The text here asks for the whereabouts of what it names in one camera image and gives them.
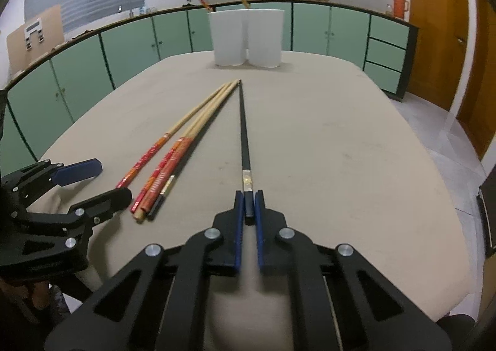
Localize green lower kitchen cabinets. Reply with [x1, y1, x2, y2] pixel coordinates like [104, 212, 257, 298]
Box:
[0, 2, 419, 181]

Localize person's left hand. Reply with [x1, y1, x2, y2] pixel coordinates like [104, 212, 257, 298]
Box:
[21, 280, 52, 311]

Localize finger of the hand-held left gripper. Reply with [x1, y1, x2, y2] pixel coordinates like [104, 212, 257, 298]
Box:
[15, 187, 133, 255]
[0, 158, 104, 216]

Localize wooden door with handle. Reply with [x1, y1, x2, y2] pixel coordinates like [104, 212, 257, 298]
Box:
[405, 0, 471, 111]

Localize white device on board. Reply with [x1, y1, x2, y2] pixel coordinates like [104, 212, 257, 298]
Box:
[24, 21, 44, 50]

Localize white double chopstick holder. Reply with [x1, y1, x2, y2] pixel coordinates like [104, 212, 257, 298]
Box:
[207, 8, 285, 69]

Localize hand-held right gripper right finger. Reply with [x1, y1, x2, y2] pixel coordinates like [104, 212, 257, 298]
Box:
[254, 190, 452, 351]

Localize wooden chopstick with red end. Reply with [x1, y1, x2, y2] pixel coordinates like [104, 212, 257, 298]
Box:
[135, 81, 239, 221]
[116, 83, 231, 189]
[130, 83, 234, 214]

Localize beige tablecloth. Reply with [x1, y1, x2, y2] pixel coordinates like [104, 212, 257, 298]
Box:
[37, 51, 477, 351]

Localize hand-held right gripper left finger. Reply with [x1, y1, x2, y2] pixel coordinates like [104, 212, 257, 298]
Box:
[44, 190, 246, 351]

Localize cardboard board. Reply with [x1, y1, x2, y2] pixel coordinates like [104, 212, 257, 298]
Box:
[7, 4, 64, 73]

